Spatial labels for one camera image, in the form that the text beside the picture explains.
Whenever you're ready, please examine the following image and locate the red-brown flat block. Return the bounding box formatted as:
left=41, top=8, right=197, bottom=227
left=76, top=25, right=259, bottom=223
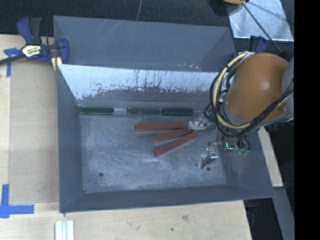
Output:
left=134, top=121, right=185, bottom=134
left=153, top=131, right=199, bottom=158
left=152, top=128, right=195, bottom=144

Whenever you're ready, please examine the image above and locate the grey metal bin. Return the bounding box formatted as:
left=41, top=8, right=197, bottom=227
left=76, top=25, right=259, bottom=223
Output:
left=52, top=15, right=276, bottom=214

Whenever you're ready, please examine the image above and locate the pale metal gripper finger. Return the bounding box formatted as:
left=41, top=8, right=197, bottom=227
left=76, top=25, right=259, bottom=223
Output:
left=187, top=114, right=216, bottom=132
left=196, top=147, right=219, bottom=170

